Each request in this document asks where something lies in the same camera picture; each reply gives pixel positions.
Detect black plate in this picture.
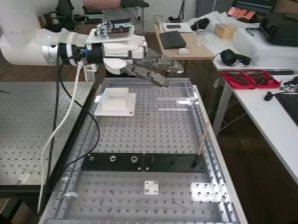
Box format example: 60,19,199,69
82,152,209,174

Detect wooden desk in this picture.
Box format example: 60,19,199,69
152,22,217,62

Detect small white square plate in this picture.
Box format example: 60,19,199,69
142,180,159,196

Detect black keyboard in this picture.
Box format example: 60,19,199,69
274,91,298,128
158,30,189,50

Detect red tray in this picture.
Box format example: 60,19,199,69
221,69,258,90
247,69,282,89

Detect white desk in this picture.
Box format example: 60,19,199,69
194,13,298,76
230,74,298,184

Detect small black object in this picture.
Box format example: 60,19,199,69
263,90,277,102

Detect black headphones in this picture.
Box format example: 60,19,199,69
219,48,253,67

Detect black cable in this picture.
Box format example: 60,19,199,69
58,71,102,174

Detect small wooden box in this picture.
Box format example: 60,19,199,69
214,23,237,40

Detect white cable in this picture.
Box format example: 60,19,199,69
37,61,86,213

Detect thin stick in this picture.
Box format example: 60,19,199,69
193,113,210,167

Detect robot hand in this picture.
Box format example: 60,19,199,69
85,19,185,88

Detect black case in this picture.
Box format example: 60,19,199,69
258,13,298,47

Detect small white box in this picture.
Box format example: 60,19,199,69
93,87,138,118

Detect clear box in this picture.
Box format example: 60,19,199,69
38,77,250,224

